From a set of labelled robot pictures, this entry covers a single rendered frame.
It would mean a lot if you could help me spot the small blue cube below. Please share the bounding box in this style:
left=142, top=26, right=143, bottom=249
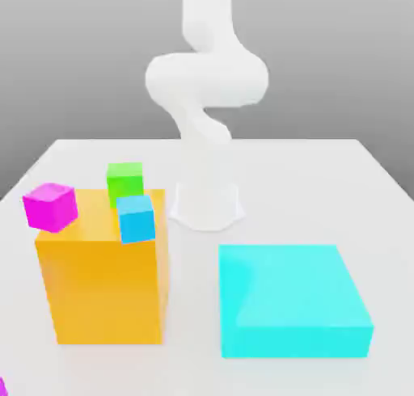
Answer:
left=115, top=194, right=157, bottom=245

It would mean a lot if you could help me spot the small green cube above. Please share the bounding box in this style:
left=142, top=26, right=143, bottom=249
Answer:
left=106, top=162, right=145, bottom=209

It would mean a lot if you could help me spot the large cyan box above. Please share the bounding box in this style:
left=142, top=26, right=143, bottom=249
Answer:
left=218, top=243, right=375, bottom=360

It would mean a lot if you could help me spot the large orange box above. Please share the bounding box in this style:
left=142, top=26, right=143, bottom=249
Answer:
left=34, top=187, right=170, bottom=346

